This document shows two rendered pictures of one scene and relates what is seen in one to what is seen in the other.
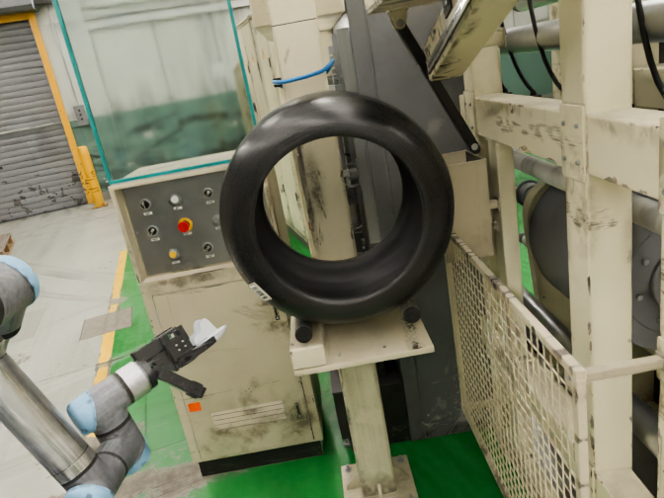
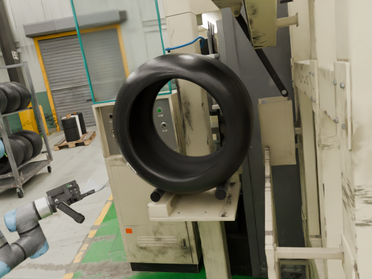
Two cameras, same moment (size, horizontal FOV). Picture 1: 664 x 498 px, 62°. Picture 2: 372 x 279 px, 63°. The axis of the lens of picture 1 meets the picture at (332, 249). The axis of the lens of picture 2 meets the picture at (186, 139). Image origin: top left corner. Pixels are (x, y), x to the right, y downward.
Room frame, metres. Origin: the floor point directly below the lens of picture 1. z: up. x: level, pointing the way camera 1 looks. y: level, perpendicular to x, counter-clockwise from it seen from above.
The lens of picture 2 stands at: (0.16, -0.38, 1.40)
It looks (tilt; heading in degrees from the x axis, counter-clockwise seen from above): 13 degrees down; 16
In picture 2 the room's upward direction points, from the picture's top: 9 degrees counter-clockwise
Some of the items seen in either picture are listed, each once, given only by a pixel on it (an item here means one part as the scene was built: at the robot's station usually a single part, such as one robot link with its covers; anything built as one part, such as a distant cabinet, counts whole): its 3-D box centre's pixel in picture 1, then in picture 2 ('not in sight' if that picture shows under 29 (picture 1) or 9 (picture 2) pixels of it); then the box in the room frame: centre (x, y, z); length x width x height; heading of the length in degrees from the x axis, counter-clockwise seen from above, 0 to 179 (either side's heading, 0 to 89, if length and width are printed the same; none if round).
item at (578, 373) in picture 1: (500, 397); (275, 259); (1.20, -0.36, 0.65); 0.90 x 0.02 x 0.70; 0
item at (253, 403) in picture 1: (232, 312); (156, 181); (2.11, 0.45, 0.63); 0.56 x 0.41 x 1.27; 90
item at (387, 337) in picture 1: (357, 329); (199, 200); (1.43, -0.03, 0.80); 0.37 x 0.36 x 0.02; 90
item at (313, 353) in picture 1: (307, 326); (169, 193); (1.43, 0.11, 0.83); 0.36 x 0.09 x 0.06; 0
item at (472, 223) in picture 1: (456, 205); (276, 129); (1.65, -0.41, 1.05); 0.20 x 0.15 x 0.30; 0
